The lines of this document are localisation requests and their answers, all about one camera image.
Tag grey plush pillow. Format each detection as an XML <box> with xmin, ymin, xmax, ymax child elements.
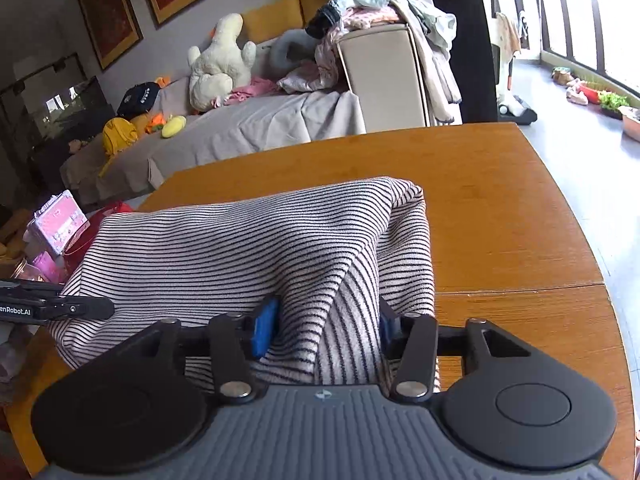
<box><xmin>264</xmin><ymin>29</ymin><xmax>322</xmax><ymax>82</ymax></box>

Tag glass fish tank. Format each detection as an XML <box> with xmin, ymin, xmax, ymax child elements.
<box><xmin>0</xmin><ymin>52</ymin><xmax>119</xmax><ymax>163</ymax></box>

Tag pink basin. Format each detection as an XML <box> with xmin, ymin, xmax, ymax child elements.
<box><xmin>617</xmin><ymin>106</ymin><xmax>640</xmax><ymax>142</ymax></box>

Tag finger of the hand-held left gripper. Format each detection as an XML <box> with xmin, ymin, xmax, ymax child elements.
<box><xmin>46</xmin><ymin>296</ymin><xmax>115</xmax><ymax>322</ymax></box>

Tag hanging beige towel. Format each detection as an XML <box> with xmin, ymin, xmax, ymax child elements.
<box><xmin>495</xmin><ymin>12</ymin><xmax>522</xmax><ymax>57</ymax></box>

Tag black and white floor device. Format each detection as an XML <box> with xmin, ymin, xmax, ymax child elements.
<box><xmin>497</xmin><ymin>93</ymin><xmax>539</xmax><ymax>126</ymax></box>

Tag yellow-green plush toy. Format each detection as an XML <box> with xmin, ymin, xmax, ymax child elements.
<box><xmin>160</xmin><ymin>115</ymin><xmax>187</xmax><ymax>140</ymax></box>

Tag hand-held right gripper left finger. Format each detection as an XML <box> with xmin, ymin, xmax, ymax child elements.
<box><xmin>122</xmin><ymin>294</ymin><xmax>280</xmax><ymax>405</ymax></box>

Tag sofa with grey cover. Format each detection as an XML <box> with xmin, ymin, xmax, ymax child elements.
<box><xmin>60</xmin><ymin>35</ymin><xmax>368</xmax><ymax>207</ymax></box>

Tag large red framed picture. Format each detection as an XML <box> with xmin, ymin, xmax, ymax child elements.
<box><xmin>76</xmin><ymin>0</ymin><xmax>145</xmax><ymax>71</ymax></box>

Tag pink packet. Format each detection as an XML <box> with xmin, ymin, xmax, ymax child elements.
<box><xmin>14</xmin><ymin>250</ymin><xmax>69</xmax><ymax>284</ymax></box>

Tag pink cloth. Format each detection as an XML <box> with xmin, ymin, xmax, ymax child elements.
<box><xmin>212</xmin><ymin>76</ymin><xmax>279</xmax><ymax>107</ymax></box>

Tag green plant tray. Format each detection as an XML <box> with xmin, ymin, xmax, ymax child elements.
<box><xmin>598</xmin><ymin>90</ymin><xmax>631</xmax><ymax>120</ymax></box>

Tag yellow bag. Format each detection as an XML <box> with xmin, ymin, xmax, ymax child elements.
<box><xmin>102</xmin><ymin>116</ymin><xmax>141</xmax><ymax>157</ymax></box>

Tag beige chair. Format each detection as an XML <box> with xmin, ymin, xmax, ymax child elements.
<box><xmin>336</xmin><ymin>23</ymin><xmax>437</xmax><ymax>134</ymax></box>

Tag black white striped shirt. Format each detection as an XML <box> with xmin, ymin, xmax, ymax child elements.
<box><xmin>48</xmin><ymin>176</ymin><xmax>441</xmax><ymax>394</ymax></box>

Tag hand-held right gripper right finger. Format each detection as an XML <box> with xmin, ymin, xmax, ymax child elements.
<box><xmin>378</xmin><ymin>296</ymin><xmax>534</xmax><ymax>404</ymax></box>

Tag pink box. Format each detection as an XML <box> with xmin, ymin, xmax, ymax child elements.
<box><xmin>27</xmin><ymin>190</ymin><xmax>89</xmax><ymax>256</ymax></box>

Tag white plush duck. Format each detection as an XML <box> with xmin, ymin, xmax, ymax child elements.
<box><xmin>187</xmin><ymin>13</ymin><xmax>258</xmax><ymax>114</ymax></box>

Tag pile of mixed clothes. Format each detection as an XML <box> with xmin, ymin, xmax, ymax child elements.
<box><xmin>276</xmin><ymin>0</ymin><xmax>464</xmax><ymax>127</ymax></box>

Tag orange plush toy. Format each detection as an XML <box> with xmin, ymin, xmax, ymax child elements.
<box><xmin>145</xmin><ymin>77</ymin><xmax>171</xmax><ymax>135</ymax></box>

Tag red bag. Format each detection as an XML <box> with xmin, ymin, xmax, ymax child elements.
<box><xmin>64</xmin><ymin>200</ymin><xmax>134</xmax><ymax>272</ymax></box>

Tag small floor toys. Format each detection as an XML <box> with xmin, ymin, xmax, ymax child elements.
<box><xmin>551</xmin><ymin>66</ymin><xmax>601</xmax><ymax>107</ymax></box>

